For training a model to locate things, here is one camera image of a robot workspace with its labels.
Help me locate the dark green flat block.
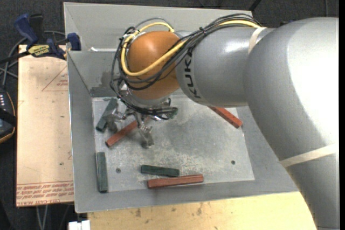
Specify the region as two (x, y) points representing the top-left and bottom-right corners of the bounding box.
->
(140, 164), (181, 178)
(95, 151), (109, 193)
(95, 97), (120, 132)

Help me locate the grey metal bin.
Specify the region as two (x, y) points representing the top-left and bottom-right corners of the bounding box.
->
(63, 2), (299, 214)

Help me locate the brown cardboard board, red print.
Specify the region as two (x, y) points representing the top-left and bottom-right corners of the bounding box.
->
(16, 44), (75, 208)

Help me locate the red-brown flat block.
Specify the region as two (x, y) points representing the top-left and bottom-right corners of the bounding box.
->
(208, 106), (244, 129)
(105, 120), (139, 148)
(147, 174), (204, 189)

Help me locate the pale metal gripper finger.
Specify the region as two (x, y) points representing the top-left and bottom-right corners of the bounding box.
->
(107, 111), (127, 133)
(138, 124), (155, 149)

